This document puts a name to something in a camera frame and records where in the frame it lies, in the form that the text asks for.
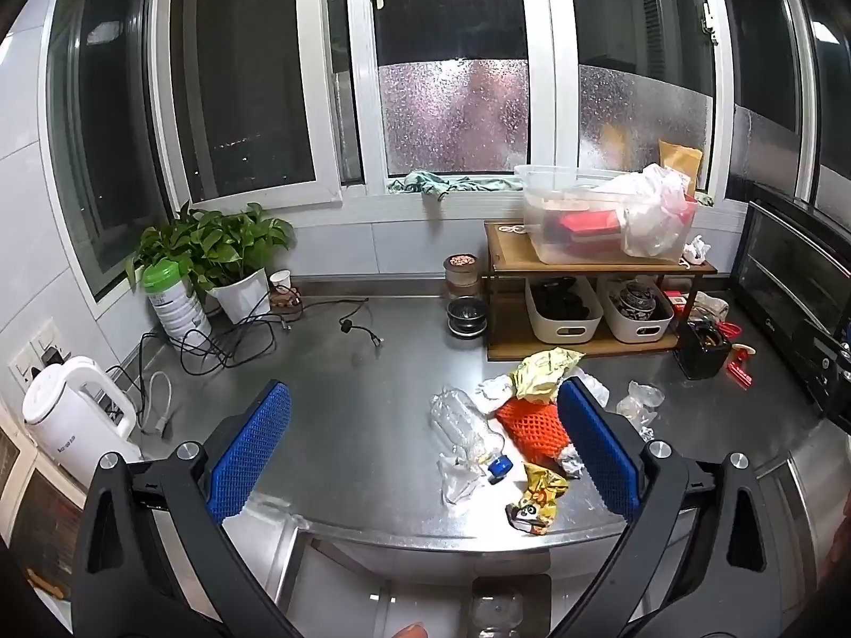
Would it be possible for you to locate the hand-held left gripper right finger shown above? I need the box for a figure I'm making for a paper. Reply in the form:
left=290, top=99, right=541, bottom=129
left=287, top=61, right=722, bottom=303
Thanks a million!
left=557, top=376, right=789, bottom=638

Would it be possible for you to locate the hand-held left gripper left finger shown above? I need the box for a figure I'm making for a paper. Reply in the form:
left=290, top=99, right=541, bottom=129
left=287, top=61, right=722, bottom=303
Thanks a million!
left=70, top=380, right=313, bottom=638

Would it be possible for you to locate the orange foam net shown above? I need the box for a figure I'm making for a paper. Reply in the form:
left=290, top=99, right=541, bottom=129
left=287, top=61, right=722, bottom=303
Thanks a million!
left=495, top=397, right=574, bottom=463

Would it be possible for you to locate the yellow brown snack wrapper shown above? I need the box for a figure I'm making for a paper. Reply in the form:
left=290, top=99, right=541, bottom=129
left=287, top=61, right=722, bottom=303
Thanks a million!
left=505, top=461, right=571, bottom=536

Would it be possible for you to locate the clear plastic bottle blue cap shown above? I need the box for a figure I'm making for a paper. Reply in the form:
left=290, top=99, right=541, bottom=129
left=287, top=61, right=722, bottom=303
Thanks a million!
left=429, top=387, right=514, bottom=485

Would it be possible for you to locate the crumpled clear plastic wrap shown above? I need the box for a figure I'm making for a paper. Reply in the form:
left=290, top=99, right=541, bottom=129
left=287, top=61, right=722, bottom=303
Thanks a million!
left=435, top=455, right=493, bottom=505
left=615, top=380, right=666, bottom=436

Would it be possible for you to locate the crumpled white tissue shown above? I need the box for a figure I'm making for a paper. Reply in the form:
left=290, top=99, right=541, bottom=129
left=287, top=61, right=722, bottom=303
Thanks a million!
left=475, top=375, right=513, bottom=409

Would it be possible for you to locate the white storage basket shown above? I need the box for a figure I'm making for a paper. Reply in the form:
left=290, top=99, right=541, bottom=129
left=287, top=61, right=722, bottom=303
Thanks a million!
left=525, top=275, right=605, bottom=345
left=597, top=275, right=675, bottom=343

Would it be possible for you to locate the black utensil holder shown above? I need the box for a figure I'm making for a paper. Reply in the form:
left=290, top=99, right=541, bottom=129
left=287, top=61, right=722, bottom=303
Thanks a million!
left=677, top=320, right=732, bottom=381

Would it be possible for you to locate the patterned ceramic bowl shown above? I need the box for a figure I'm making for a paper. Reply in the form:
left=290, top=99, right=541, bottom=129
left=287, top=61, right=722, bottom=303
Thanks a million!
left=615, top=282, right=659, bottom=316

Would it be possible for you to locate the white plant pot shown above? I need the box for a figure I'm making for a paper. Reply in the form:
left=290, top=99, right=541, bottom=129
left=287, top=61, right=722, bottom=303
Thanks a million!
left=207, top=267, right=273, bottom=323

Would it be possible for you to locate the white canister green lid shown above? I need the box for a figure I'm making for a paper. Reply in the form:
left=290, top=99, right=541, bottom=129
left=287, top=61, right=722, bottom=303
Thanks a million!
left=141, top=259, right=214, bottom=350

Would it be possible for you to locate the red clip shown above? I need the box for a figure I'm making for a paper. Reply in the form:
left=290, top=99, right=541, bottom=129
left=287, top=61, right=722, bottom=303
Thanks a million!
left=724, top=344, right=755, bottom=388

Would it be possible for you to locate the black bowl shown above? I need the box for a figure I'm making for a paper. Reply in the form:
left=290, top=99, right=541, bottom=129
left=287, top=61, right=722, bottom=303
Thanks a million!
left=447, top=297, right=489, bottom=340

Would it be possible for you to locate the white electric kettle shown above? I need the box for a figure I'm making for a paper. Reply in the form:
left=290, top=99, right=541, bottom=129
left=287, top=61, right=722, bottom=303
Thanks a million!
left=22, top=355, right=144, bottom=480

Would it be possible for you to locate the wooden shelf rack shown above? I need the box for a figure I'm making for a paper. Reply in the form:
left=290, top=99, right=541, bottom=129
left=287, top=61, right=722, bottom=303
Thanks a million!
left=484, top=221, right=719, bottom=363

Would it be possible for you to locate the glass jar patterned lid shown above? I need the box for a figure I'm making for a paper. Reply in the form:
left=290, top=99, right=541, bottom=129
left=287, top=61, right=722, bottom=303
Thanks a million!
left=443, top=253, right=481, bottom=300

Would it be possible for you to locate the green pothos plant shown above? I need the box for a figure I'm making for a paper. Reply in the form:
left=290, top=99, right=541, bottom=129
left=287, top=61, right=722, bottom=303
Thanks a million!
left=126, top=203, right=297, bottom=293

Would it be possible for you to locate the red box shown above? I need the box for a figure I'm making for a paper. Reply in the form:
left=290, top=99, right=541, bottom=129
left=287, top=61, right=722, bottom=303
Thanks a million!
left=558, top=211, right=622, bottom=244

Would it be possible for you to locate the clear plastic storage box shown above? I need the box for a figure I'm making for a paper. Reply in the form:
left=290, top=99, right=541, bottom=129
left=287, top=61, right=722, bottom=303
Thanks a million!
left=515, top=164, right=699, bottom=265

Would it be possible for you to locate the white plastic bag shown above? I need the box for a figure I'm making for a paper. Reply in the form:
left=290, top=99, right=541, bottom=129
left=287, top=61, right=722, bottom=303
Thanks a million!
left=595, top=163, right=693, bottom=260

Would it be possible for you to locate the black toaster oven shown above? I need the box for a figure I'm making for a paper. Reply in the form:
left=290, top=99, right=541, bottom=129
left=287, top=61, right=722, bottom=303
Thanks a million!
left=731, top=199, right=851, bottom=419

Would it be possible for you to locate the brown paper envelope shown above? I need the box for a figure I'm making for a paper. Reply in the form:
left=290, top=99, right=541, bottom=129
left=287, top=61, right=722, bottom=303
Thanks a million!
left=658, top=139, right=704, bottom=197

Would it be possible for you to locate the green cloth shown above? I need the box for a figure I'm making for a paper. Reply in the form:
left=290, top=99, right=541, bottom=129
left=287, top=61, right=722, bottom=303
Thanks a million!
left=387, top=171, right=526, bottom=202

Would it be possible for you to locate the white framed window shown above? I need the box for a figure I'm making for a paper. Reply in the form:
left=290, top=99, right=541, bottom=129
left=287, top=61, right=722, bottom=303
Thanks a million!
left=46, top=0, right=851, bottom=214

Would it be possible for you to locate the grey kettle cable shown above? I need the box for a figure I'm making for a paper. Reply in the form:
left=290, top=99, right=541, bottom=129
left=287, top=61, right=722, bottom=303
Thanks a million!
left=106, top=365, right=175, bottom=440

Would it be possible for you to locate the black power cable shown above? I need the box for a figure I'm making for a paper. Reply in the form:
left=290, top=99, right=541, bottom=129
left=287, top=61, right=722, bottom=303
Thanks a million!
left=139, top=296, right=370, bottom=376

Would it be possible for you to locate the black cable with plug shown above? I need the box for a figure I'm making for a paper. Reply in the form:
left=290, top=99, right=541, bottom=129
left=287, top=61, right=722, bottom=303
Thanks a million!
left=339, top=320, right=385, bottom=348

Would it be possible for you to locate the white wall outlet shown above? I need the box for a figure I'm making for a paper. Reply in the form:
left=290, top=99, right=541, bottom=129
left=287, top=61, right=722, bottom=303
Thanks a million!
left=8, top=319, right=68, bottom=390

